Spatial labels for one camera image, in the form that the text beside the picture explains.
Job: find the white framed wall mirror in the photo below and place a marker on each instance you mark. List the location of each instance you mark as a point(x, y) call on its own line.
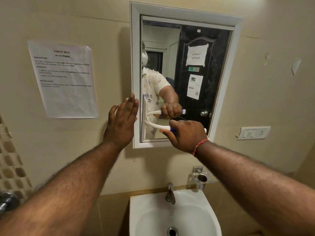
point(209, 78)

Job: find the person's left hand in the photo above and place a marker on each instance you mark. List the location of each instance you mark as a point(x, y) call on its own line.
point(120, 127)

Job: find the white ceramic wash basin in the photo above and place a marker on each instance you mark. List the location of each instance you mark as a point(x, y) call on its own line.
point(196, 213)

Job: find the printed white paper sheet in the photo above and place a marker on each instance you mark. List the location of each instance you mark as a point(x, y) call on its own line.
point(65, 81)

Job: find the person's left middle finger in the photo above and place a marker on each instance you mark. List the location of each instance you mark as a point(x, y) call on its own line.
point(130, 105)

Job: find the person's right thumb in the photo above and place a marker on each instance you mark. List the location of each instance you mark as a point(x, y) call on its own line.
point(167, 131)

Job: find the chrome wall valve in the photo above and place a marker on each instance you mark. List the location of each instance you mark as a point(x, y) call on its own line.
point(8, 202)

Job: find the white adhesive wall patch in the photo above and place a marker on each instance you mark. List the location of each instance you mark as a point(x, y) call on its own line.
point(296, 67)

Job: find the chrome wall tumbler holder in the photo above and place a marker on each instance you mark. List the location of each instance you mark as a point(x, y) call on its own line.
point(202, 178)

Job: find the white and blue squeegee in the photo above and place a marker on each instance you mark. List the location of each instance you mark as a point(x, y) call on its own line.
point(155, 126)

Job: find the white wall switch plate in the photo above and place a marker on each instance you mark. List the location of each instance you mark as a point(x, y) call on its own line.
point(254, 133)

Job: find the person's left little finger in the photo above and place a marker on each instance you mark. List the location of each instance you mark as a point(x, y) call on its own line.
point(114, 113)

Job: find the chrome basin faucet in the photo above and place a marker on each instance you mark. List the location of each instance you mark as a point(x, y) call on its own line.
point(170, 194)

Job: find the person's right hand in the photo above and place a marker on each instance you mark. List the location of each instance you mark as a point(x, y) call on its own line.
point(187, 137)

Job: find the person's right forearm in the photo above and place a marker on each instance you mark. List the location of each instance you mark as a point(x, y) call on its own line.
point(258, 186)

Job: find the person's left forearm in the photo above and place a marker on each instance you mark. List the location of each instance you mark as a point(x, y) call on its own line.
point(66, 189)

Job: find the chrome basin drain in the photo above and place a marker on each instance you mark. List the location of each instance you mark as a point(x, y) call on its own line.
point(172, 231)

